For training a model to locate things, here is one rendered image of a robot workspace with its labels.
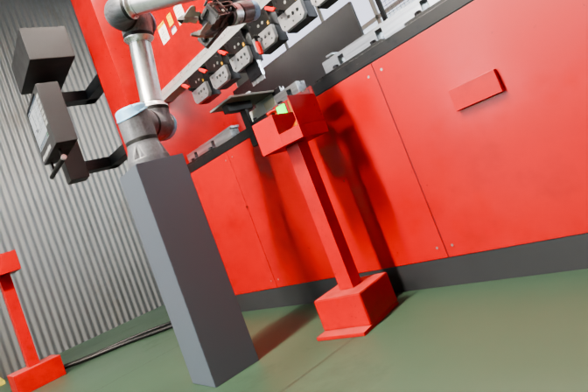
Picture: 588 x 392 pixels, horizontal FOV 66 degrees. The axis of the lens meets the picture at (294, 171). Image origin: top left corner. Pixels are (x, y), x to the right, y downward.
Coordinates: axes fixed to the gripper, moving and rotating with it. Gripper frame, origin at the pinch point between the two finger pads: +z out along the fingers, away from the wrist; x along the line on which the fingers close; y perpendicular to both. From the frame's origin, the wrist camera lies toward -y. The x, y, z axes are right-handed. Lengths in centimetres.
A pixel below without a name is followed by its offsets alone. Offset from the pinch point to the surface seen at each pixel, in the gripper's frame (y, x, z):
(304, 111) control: -1.8, 42.7, -19.6
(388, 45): 27, 46, -41
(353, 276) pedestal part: -26, 96, -8
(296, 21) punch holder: -3, 6, -63
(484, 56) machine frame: 48, 70, -35
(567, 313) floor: 32, 127, 9
